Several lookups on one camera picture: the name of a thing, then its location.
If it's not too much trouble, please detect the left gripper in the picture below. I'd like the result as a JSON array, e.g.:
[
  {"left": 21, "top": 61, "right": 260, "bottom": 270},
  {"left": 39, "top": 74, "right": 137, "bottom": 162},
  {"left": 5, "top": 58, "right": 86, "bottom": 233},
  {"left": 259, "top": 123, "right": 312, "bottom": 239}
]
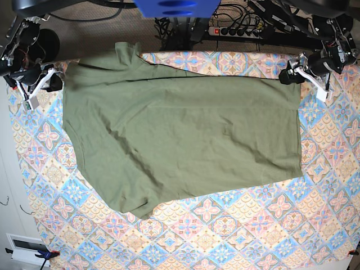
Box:
[{"left": 278, "top": 52, "right": 338, "bottom": 102}]

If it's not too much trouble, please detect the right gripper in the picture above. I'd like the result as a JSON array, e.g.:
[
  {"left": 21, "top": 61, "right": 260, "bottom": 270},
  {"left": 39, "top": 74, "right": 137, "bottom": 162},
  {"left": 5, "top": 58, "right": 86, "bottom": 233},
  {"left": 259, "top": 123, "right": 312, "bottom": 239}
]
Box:
[{"left": 10, "top": 64, "right": 64, "bottom": 111}]

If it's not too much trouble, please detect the green t-shirt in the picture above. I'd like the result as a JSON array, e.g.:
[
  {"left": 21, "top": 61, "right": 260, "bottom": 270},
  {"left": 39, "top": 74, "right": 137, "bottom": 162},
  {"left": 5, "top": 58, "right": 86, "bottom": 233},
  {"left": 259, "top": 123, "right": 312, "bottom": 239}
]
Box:
[{"left": 62, "top": 42, "right": 302, "bottom": 219}]

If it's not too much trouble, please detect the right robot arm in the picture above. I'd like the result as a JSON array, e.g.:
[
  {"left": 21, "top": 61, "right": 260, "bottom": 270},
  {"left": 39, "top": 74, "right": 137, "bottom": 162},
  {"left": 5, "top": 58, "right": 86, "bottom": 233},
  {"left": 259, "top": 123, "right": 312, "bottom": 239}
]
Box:
[{"left": 1, "top": 16, "right": 64, "bottom": 111}]

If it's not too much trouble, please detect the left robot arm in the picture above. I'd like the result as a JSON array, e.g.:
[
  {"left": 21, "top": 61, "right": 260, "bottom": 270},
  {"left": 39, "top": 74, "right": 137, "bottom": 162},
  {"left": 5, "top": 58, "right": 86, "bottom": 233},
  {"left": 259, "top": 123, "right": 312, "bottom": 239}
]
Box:
[{"left": 278, "top": 14, "right": 359, "bottom": 102}]

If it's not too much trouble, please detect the white power strip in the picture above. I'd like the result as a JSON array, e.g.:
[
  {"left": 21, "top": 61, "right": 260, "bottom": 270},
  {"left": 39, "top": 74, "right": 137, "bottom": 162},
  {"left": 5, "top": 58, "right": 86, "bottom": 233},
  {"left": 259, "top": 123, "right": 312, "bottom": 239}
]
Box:
[{"left": 208, "top": 26, "right": 260, "bottom": 39}]

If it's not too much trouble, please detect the patterned tablecloth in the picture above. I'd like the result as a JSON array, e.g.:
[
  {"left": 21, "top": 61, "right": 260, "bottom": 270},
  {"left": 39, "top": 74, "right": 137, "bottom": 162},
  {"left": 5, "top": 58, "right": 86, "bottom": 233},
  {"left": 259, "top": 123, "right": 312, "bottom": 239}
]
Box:
[{"left": 6, "top": 65, "right": 359, "bottom": 269}]

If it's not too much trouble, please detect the blue clamp lower left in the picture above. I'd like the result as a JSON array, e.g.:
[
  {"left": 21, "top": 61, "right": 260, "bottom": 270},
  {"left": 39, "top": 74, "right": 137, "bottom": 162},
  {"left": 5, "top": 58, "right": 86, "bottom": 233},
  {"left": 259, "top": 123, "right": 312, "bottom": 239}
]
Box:
[{"left": 5, "top": 248, "right": 60, "bottom": 269}]

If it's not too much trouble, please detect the red clamp lower right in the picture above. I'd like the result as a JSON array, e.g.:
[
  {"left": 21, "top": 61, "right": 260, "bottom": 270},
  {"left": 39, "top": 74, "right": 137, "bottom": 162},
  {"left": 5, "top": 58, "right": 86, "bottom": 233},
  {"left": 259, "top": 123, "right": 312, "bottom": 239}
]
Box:
[{"left": 348, "top": 250, "right": 359, "bottom": 256}]

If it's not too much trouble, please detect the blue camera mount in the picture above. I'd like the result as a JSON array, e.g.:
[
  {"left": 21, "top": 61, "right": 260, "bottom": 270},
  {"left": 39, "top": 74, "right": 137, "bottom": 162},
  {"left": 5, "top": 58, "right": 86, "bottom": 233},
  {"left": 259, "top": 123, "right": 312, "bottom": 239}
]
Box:
[{"left": 134, "top": 0, "right": 221, "bottom": 19}]

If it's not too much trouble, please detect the white wall outlet box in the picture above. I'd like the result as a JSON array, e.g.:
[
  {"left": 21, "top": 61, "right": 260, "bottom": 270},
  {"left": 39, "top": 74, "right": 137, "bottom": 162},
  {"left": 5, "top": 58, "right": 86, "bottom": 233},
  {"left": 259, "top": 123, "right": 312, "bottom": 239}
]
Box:
[{"left": 6, "top": 233, "right": 48, "bottom": 266}]

